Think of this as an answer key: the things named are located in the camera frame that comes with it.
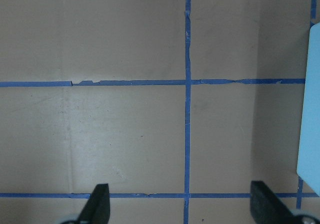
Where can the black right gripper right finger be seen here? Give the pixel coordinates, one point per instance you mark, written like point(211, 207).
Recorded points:
point(265, 207)

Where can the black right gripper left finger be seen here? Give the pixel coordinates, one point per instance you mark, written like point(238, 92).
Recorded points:
point(97, 209)

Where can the light blue plastic bin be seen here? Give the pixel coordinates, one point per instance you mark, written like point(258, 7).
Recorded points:
point(308, 156)

